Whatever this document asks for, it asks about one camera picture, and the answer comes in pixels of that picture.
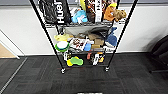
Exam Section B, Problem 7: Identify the small blue cup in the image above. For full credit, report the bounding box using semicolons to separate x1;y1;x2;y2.
83;41;93;52

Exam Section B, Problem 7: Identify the white box with red print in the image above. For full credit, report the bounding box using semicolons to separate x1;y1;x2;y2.
68;37;88;52

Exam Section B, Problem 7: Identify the small red item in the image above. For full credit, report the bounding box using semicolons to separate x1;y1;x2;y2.
86;52;93;61

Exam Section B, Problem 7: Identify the white and black bottle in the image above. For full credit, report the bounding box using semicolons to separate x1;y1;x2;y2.
91;53;101;66

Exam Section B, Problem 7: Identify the green and yellow toy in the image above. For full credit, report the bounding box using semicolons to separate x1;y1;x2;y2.
65;55;85;68

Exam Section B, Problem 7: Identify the dark grey bag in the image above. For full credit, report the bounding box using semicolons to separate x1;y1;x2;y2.
63;21;115;40

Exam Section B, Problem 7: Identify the small orange toy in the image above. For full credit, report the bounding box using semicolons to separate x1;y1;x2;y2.
98;54;106;64

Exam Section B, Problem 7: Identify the green and white bowl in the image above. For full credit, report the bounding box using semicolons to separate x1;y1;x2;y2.
54;40;71;54

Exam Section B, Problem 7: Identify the yellow plush toy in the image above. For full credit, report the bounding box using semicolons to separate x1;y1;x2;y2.
53;33;74;43

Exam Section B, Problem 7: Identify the blue cloth bag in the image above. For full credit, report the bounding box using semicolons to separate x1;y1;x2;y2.
105;26;119;48

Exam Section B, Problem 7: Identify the blue plush toy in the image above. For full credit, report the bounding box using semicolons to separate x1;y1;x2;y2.
70;8;90;25

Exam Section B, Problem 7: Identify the dark box with white stripe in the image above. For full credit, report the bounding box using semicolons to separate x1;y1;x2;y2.
84;0;105;24

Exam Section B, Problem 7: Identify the yellow toy with eyes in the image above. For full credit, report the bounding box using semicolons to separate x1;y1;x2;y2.
78;0;87;11

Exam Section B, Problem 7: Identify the black Huel bag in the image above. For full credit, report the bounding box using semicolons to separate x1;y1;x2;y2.
38;0;72;25

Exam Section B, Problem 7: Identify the black chair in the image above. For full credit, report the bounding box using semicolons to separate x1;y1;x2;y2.
149;34;168;75

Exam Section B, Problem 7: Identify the black wire shelf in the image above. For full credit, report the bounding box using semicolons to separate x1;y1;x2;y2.
28;0;139;75

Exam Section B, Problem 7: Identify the white door frame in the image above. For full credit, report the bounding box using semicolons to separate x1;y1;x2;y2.
0;29;26;60

